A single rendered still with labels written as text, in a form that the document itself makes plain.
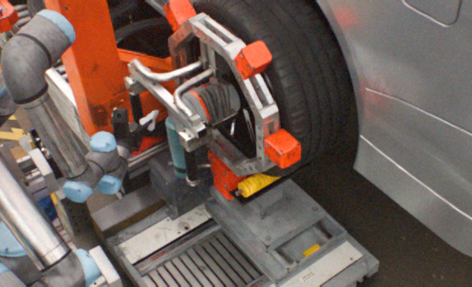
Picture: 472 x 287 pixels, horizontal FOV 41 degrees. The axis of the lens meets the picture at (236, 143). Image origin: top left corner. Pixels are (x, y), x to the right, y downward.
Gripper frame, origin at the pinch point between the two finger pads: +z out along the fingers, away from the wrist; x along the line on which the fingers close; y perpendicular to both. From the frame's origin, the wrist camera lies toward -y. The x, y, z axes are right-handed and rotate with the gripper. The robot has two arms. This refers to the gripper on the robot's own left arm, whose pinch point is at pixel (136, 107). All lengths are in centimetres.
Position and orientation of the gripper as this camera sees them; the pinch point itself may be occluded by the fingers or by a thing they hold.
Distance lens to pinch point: 215.5
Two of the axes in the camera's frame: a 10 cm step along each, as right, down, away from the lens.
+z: 1.6, -6.9, 7.1
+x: 9.9, 0.7, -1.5
